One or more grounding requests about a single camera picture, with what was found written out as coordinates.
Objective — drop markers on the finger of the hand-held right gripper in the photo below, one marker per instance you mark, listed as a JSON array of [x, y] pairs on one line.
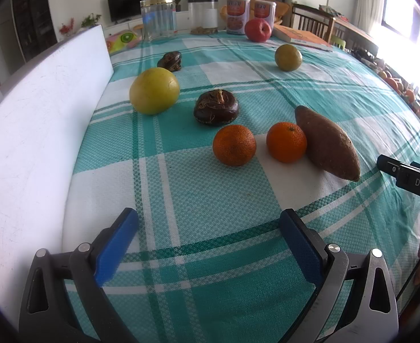
[[388, 165]]

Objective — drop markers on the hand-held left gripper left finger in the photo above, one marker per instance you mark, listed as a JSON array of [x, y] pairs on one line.
[[117, 243]]

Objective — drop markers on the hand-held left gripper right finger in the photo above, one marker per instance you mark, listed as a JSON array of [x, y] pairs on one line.
[[299, 246]]

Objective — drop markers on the large dark water chestnut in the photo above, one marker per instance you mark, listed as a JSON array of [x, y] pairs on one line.
[[216, 109]]

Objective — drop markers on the red apple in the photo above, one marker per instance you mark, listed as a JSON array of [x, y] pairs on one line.
[[258, 30]]

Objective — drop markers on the brown sweet potato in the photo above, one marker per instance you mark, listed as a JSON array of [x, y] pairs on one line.
[[327, 143]]

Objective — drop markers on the teal checkered tablecloth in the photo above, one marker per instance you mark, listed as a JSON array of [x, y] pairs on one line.
[[231, 193]]

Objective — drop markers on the orange tangerine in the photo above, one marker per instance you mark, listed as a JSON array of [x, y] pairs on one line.
[[286, 142], [235, 145]]

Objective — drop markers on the wooden side table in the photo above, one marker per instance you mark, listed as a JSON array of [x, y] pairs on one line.
[[356, 35]]

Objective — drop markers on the white foam board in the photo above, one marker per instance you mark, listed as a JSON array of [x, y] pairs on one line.
[[35, 132]]

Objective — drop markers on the bright window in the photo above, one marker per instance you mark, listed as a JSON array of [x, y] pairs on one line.
[[413, 25]]

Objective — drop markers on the green orange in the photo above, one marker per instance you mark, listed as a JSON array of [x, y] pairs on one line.
[[288, 57]]

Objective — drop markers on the orange book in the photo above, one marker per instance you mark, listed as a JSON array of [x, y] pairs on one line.
[[302, 37]]

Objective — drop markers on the yellow pomelo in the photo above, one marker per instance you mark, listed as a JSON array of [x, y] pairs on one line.
[[154, 91]]

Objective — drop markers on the wooden chair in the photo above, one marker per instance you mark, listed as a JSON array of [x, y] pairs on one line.
[[311, 21]]

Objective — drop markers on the small dark water chestnut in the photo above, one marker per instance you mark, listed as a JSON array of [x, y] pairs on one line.
[[170, 61]]

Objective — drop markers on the orange label can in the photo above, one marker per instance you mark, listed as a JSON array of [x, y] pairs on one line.
[[237, 16], [265, 10]]

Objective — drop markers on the colourful fruit packet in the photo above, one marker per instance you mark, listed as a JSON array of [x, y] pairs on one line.
[[122, 41]]

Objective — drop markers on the red flower plant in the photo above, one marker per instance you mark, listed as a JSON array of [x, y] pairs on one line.
[[66, 28]]

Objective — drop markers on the small green leafy plant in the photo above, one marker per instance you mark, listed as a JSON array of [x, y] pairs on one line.
[[90, 20]]

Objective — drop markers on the clear jar gold lid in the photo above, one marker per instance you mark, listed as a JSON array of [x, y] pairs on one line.
[[159, 19]]

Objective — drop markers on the clear container black lid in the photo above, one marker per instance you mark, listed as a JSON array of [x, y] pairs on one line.
[[202, 16]]

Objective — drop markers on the black television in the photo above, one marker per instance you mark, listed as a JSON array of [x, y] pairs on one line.
[[136, 1]]

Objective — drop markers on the dark glass cabinet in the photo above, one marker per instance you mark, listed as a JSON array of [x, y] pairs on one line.
[[35, 14]]

